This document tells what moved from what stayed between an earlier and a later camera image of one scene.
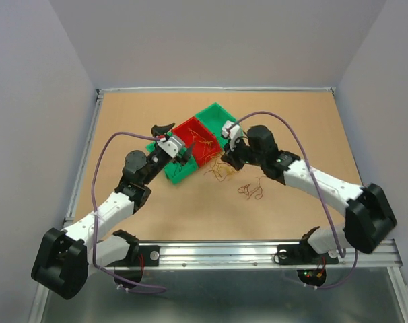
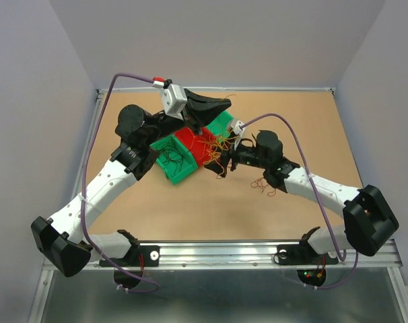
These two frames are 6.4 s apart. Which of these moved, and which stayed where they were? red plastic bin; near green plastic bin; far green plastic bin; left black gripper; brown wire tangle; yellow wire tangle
Moved: left black gripper; yellow wire tangle; brown wire tangle
Stayed: red plastic bin; near green plastic bin; far green plastic bin
